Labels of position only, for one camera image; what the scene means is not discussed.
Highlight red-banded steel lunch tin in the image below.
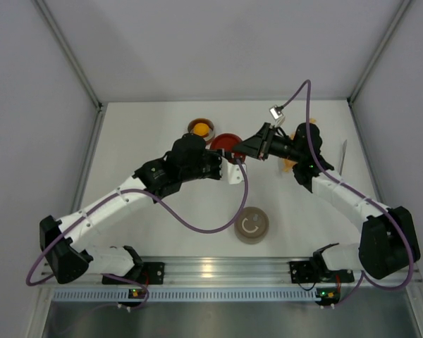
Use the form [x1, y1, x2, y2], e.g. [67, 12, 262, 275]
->
[187, 118, 215, 144]

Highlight red round lid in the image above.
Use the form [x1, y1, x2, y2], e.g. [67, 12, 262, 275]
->
[209, 133, 246, 163]

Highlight orange round food ball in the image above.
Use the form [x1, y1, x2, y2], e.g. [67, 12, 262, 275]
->
[192, 123, 210, 137]

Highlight metal tongs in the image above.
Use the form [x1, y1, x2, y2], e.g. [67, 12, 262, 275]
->
[338, 139, 348, 176]

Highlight brown round lid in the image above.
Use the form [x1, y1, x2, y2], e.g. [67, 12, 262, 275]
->
[234, 206, 269, 233]

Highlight beige-banded steel lunch tin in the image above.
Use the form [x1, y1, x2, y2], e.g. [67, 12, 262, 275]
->
[235, 229, 268, 245]

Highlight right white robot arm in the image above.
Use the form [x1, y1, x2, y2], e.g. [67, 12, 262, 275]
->
[232, 123, 421, 280]

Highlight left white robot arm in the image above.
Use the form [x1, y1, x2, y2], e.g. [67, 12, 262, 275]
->
[37, 134, 243, 284]

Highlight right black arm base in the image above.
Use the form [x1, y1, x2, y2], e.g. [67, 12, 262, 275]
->
[288, 243, 355, 284]

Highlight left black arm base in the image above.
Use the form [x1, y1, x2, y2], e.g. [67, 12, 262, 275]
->
[102, 262, 165, 285]

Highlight orange leaf-shaped woven tray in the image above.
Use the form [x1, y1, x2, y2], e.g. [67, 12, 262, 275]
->
[281, 118, 317, 173]

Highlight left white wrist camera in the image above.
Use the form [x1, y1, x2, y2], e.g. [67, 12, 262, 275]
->
[220, 159, 247, 184]

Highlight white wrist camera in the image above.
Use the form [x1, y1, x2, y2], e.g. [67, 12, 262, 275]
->
[220, 159, 247, 184]
[269, 105, 285, 128]

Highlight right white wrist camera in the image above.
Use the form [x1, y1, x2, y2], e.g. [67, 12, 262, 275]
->
[269, 105, 285, 128]

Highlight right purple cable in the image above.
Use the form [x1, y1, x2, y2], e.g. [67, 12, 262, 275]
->
[280, 79, 415, 311]

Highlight purple cable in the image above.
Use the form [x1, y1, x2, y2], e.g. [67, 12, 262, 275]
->
[280, 79, 415, 311]
[25, 156, 250, 311]

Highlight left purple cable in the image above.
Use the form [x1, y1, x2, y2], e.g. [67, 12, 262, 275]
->
[25, 156, 250, 311]

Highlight aluminium mounting rail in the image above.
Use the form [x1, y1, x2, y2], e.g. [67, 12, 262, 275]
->
[38, 257, 408, 287]

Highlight right aluminium frame post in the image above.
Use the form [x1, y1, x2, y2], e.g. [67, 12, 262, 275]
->
[347, 0, 415, 108]

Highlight aluminium frame post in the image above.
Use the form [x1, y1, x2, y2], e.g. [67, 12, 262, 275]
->
[347, 0, 415, 108]
[32, 0, 103, 111]

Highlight slotted grey cable duct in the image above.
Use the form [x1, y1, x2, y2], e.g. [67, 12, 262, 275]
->
[52, 287, 341, 303]

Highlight left aluminium frame post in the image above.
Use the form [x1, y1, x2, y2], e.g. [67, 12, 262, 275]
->
[32, 0, 103, 111]

